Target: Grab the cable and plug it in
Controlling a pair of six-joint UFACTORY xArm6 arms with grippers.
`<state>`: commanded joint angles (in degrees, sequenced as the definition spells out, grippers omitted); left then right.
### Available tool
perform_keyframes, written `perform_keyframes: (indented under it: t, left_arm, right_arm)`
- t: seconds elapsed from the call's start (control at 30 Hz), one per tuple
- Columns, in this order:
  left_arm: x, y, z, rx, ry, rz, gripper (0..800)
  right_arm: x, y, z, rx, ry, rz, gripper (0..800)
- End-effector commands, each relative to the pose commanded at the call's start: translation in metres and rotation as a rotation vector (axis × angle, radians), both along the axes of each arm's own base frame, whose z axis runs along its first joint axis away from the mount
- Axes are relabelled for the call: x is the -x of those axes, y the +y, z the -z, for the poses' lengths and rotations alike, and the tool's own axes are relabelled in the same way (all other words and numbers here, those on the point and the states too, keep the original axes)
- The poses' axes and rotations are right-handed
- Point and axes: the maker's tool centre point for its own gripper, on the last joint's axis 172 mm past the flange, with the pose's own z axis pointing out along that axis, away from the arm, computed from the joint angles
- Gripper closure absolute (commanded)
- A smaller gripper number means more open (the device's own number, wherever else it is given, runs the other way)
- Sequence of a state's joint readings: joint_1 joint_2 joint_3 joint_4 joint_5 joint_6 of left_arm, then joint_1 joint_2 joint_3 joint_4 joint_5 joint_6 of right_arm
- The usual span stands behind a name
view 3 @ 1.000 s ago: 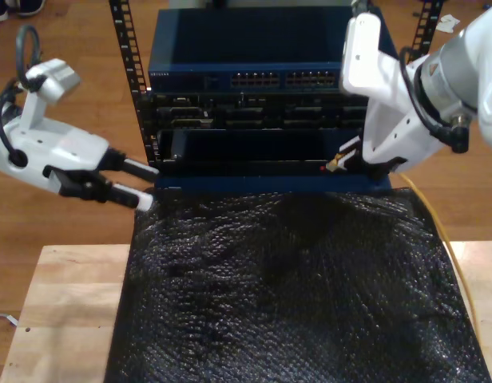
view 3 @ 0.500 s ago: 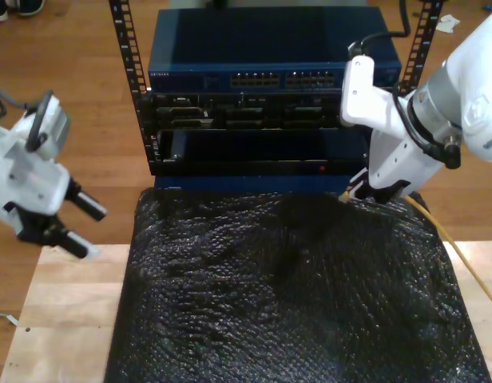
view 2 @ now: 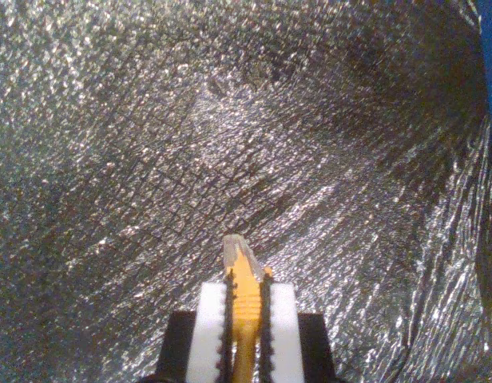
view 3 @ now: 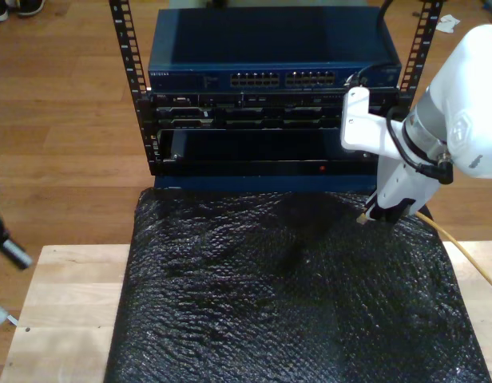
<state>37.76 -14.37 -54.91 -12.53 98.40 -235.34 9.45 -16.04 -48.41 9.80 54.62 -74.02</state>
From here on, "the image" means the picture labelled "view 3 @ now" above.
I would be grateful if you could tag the blue base board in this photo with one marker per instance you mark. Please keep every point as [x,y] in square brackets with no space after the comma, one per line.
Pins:
[270,182]

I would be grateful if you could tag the black rack shelf tray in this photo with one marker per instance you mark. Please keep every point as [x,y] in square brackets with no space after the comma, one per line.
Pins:
[270,167]

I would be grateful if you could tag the crumpled white paper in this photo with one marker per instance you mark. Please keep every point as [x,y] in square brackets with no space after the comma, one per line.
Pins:
[447,24]

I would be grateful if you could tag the blue network switch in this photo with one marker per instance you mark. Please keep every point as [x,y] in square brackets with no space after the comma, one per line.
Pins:
[270,40]

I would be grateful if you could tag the black perforated rack post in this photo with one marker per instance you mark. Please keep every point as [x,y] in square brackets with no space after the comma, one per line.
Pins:
[430,24]
[123,48]

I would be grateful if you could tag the person's dark shoe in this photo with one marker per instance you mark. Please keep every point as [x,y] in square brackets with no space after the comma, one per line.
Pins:
[30,7]

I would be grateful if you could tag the black bubble wrap mat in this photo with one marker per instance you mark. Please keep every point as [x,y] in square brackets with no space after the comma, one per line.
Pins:
[270,319]

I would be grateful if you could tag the white floor strip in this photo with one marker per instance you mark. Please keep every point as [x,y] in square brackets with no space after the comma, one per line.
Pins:
[13,320]

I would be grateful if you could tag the black rack server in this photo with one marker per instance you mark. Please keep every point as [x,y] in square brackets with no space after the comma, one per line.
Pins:
[270,111]

